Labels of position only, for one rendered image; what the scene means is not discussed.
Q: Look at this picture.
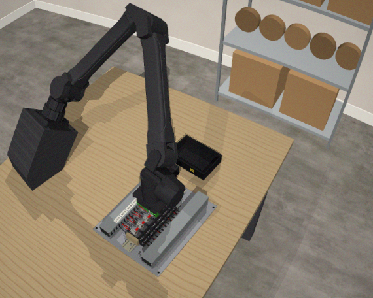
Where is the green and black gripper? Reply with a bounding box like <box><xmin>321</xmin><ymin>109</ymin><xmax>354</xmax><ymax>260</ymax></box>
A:
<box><xmin>133</xmin><ymin>185</ymin><xmax>166</xmax><ymax>217</ymax></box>

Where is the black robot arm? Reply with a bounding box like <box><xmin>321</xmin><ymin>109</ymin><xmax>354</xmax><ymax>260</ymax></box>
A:
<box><xmin>33</xmin><ymin>3</ymin><xmax>185</xmax><ymax>208</ymax></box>

